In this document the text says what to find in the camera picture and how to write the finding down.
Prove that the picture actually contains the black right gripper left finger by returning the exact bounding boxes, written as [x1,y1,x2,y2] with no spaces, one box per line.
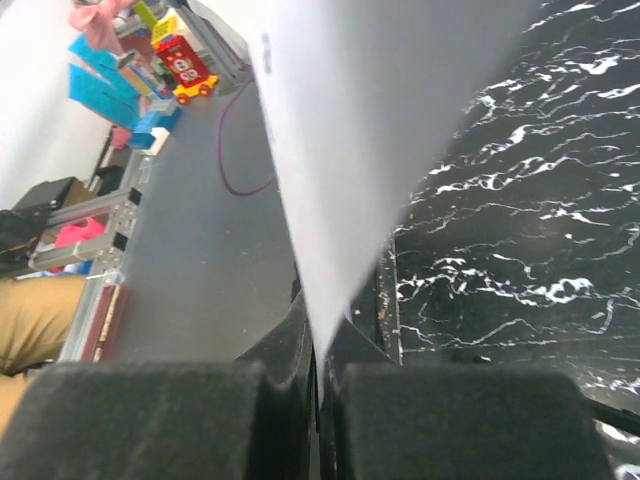
[1,296,313,479]

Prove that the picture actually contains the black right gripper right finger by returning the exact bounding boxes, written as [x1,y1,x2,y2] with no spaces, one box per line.
[319,321,613,479]

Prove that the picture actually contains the tan trouser leg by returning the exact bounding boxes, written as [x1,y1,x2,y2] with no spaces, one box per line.
[1,275,86,430]

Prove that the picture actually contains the blue foam blocks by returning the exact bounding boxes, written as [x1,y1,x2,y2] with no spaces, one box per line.
[69,34,182,156]

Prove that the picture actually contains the red yellow toy block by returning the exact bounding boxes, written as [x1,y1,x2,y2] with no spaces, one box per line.
[151,15,218,105]

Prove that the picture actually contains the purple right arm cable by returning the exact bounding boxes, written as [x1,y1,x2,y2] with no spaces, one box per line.
[215,77,276,197]

